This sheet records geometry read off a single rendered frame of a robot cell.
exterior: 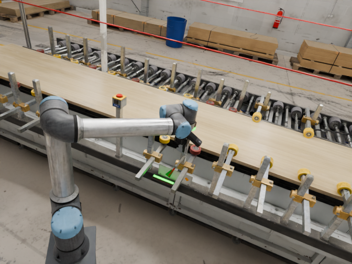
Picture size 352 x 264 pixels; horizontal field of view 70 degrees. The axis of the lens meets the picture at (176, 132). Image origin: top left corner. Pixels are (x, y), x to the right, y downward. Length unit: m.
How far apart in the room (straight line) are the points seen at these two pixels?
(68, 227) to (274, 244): 1.69
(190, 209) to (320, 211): 1.04
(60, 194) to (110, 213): 1.10
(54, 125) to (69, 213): 0.55
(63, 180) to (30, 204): 1.34
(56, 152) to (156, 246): 1.36
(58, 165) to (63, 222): 0.29
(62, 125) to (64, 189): 0.49
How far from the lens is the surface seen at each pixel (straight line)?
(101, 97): 2.40
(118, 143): 1.93
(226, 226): 2.40
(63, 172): 1.39
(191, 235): 2.46
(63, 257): 1.61
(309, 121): 2.62
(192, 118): 1.42
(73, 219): 1.45
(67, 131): 1.08
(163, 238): 2.40
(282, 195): 2.01
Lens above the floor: 2.02
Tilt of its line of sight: 34 degrees down
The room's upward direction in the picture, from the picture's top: 9 degrees clockwise
